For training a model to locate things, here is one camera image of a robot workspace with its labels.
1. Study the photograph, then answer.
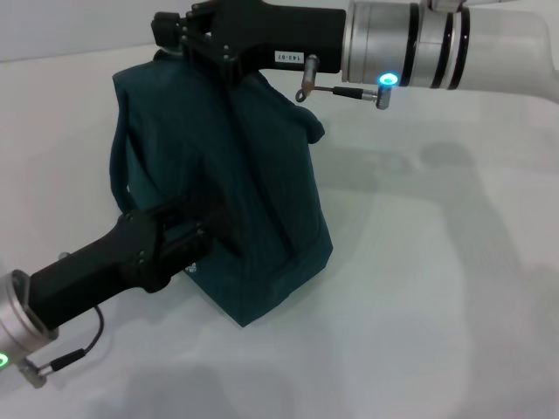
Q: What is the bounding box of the grey right gripper cable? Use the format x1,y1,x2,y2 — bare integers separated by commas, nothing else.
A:
316,81,395,111

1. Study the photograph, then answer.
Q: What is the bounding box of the grey left gripper cable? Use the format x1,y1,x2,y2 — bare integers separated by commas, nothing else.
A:
16,305,107,390

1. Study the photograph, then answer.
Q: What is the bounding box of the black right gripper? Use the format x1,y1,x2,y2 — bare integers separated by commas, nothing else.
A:
150,0,349,89

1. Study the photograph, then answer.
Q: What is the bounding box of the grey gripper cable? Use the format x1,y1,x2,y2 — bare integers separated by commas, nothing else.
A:
16,305,107,390
316,81,395,111

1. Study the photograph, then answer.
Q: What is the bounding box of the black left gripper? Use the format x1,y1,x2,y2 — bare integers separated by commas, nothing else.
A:
29,193,231,332

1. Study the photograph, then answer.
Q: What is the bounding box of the silver metal pin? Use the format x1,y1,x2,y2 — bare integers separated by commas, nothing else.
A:
293,53,321,105

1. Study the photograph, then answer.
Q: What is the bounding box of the dark teal insulated bag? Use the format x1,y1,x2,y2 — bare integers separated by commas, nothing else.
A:
107,46,335,328

